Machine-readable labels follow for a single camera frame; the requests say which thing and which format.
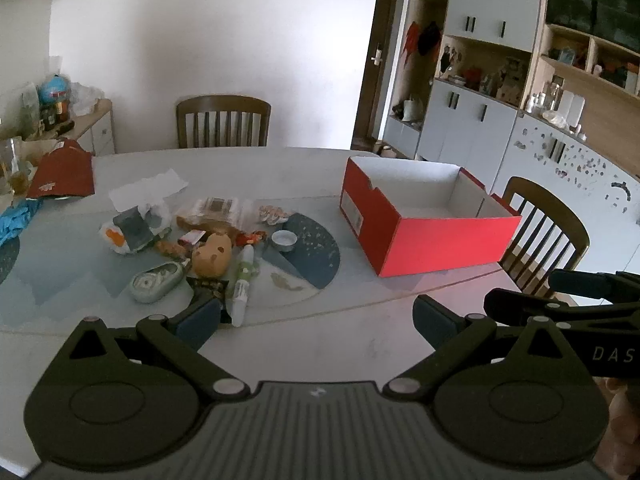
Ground red cardboard box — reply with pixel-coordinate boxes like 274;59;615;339
339;156;522;278

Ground brown door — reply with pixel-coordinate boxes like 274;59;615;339
367;35;388;138

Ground blue globe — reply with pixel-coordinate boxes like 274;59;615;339
39;74;71;106

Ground clear bag of bread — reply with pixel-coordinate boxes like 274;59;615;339
176;196;256;233

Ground dark jars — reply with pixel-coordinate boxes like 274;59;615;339
40;102;71;131

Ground white wooden wall cabinet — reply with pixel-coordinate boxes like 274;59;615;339
382;0;640;281

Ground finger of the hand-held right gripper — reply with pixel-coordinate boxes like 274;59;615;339
548;269;640;306
484;287;640;333

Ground small white cup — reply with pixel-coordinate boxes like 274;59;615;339
270;230;298;252

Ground black hanging bag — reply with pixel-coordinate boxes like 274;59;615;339
419;22;443;57

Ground white green tube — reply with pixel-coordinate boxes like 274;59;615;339
226;244;261;327

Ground wooden slat-back chair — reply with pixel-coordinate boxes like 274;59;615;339
500;176;591;297
176;95;272;149

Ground red paper bag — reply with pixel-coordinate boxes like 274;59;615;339
26;140;96;200

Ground black snack packet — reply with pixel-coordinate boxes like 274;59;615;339
187;276;233;325

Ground brown snack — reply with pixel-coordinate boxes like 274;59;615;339
155;240;193;261

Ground white paper sheet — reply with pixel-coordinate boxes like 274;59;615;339
108;170;189;211

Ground white canisters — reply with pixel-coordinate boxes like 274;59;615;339
557;87;586;128

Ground red hanging cloth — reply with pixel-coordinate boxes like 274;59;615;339
400;21;421;66

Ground person's right hand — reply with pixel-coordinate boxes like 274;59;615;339
606;377;640;461

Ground dark round placemat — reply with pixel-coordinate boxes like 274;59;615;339
0;232;21;286
262;212;342;290

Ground glass jar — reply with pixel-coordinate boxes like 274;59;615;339
0;137;31;201

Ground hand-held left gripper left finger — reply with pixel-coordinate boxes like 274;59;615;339
62;296;251;402

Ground blue cloth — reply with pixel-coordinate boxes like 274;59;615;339
0;199;41;247

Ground clear plastic bag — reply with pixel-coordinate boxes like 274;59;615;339
67;81;103;116

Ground tan spotted toy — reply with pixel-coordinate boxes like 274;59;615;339
192;232;233;278

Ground pink white wrapped snack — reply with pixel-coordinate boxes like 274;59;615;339
257;203;291;226

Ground wooden sideboard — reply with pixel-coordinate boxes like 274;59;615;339
50;99;117;157

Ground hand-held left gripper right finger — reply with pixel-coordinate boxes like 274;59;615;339
382;294;587;402

